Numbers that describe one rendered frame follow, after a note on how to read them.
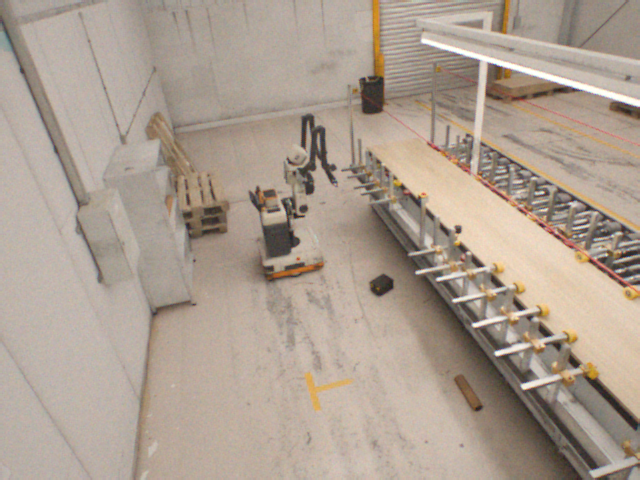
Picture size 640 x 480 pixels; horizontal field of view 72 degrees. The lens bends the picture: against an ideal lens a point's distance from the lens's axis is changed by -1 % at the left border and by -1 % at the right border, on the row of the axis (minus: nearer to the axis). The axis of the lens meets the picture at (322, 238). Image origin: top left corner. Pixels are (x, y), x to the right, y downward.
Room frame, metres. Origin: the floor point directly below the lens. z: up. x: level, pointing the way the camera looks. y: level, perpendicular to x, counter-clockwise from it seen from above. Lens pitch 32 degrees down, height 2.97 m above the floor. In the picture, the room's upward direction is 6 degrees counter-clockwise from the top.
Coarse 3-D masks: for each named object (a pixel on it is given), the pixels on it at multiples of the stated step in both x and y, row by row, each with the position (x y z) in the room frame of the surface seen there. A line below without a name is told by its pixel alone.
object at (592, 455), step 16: (384, 208) 4.18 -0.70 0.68; (400, 224) 3.77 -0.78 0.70; (416, 240) 3.45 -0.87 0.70; (432, 256) 3.17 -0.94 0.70; (448, 288) 2.77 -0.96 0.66; (464, 304) 2.53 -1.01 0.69; (480, 320) 2.33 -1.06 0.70; (496, 336) 2.17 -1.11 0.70; (512, 368) 1.92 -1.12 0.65; (528, 368) 1.85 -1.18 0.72; (544, 400) 1.63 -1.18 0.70; (560, 416) 1.52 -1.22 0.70; (576, 432) 1.41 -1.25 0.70; (576, 448) 1.36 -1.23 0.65; (592, 448) 1.31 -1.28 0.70; (592, 464) 1.25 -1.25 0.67; (608, 464) 1.22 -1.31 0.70
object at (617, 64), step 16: (448, 16) 4.25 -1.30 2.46; (464, 16) 4.27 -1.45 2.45; (480, 16) 4.30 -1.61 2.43; (448, 32) 3.67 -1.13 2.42; (464, 32) 3.44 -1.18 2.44; (480, 32) 3.25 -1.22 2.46; (512, 48) 2.92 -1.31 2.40; (528, 48) 2.72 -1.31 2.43; (544, 48) 2.58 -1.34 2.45; (560, 48) 2.47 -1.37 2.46; (576, 48) 2.42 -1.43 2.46; (480, 64) 4.35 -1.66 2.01; (592, 64) 2.22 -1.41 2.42; (608, 64) 2.13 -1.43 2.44; (624, 64) 2.04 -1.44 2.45; (480, 80) 4.33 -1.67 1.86; (480, 96) 4.32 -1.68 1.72; (480, 112) 4.32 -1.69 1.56; (480, 128) 4.32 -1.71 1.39
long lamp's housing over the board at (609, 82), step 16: (432, 32) 4.01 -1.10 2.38; (464, 48) 3.38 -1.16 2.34; (480, 48) 3.19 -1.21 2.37; (496, 48) 3.07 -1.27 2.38; (512, 64) 2.81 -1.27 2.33; (528, 64) 2.66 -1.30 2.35; (544, 64) 2.54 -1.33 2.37; (560, 64) 2.46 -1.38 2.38; (576, 80) 2.27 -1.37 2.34; (592, 80) 2.18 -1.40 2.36; (608, 80) 2.09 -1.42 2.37; (624, 80) 2.03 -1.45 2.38
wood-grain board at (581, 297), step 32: (384, 160) 4.94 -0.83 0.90; (416, 160) 4.83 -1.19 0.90; (448, 160) 4.73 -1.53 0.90; (416, 192) 4.03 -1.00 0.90; (448, 192) 3.95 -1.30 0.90; (480, 192) 3.88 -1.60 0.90; (448, 224) 3.35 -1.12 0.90; (480, 224) 3.29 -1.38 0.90; (512, 224) 3.24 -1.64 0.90; (480, 256) 2.82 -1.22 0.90; (512, 256) 2.78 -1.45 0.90; (544, 256) 2.74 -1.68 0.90; (544, 288) 2.37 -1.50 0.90; (576, 288) 2.33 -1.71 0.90; (608, 288) 2.30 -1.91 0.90; (544, 320) 2.06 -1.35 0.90; (576, 320) 2.03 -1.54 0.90; (608, 320) 2.00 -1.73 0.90; (576, 352) 1.78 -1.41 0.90; (608, 352) 1.75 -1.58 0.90; (608, 384) 1.54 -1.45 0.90
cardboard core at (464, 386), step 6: (456, 378) 2.37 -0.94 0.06; (462, 378) 2.36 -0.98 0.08; (462, 384) 2.30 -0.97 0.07; (468, 384) 2.30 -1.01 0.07; (462, 390) 2.27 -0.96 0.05; (468, 390) 2.24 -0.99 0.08; (468, 396) 2.19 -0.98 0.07; (474, 396) 2.18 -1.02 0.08; (474, 402) 2.13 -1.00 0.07; (480, 402) 2.13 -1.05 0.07; (474, 408) 2.10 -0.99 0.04; (480, 408) 2.11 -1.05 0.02
